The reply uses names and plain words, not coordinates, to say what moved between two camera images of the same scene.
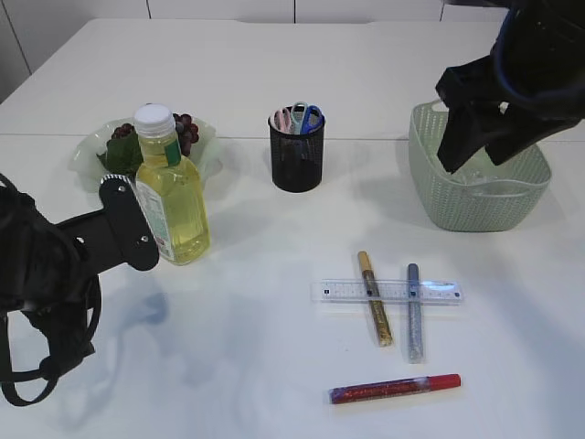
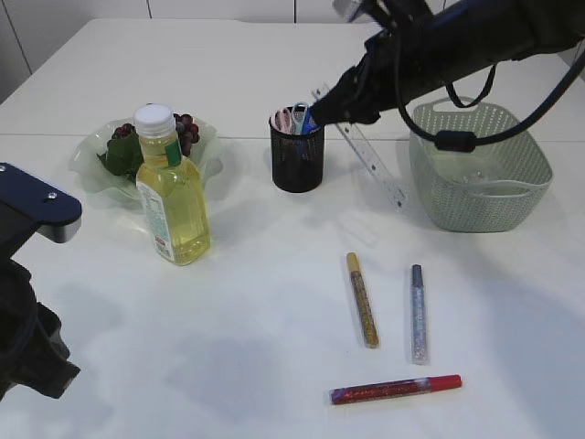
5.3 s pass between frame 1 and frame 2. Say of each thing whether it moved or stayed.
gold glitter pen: moved
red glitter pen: stayed
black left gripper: moved
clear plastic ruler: moved
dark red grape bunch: stayed
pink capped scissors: stayed
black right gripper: moved
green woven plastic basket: stayed
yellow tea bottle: stayed
